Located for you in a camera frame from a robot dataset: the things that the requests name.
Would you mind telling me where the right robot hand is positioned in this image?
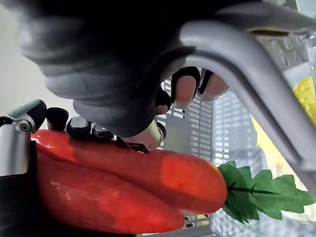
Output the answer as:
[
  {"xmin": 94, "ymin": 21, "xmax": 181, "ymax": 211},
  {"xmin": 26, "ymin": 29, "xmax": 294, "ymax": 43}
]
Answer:
[{"xmin": 0, "ymin": 0, "xmax": 260, "ymax": 237}]

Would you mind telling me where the orange carrot with green leaves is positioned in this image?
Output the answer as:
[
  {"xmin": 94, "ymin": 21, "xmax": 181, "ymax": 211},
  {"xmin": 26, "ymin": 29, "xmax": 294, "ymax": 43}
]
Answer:
[{"xmin": 31, "ymin": 129, "xmax": 316, "ymax": 224}]

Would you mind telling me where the grey plastic basket with handle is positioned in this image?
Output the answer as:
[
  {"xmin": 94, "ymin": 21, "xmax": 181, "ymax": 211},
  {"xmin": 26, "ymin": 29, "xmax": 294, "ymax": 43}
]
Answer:
[{"xmin": 155, "ymin": 0, "xmax": 316, "ymax": 237}]

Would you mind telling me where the red-orange vegetable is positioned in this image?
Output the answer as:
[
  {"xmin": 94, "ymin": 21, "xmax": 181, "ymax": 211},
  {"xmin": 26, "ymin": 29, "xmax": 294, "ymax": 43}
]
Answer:
[{"xmin": 36, "ymin": 148, "xmax": 185, "ymax": 234}]

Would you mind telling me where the yellow vegetable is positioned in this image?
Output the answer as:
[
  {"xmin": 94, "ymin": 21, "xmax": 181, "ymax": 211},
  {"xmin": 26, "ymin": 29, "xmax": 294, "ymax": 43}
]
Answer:
[{"xmin": 251, "ymin": 76, "xmax": 316, "ymax": 220}]

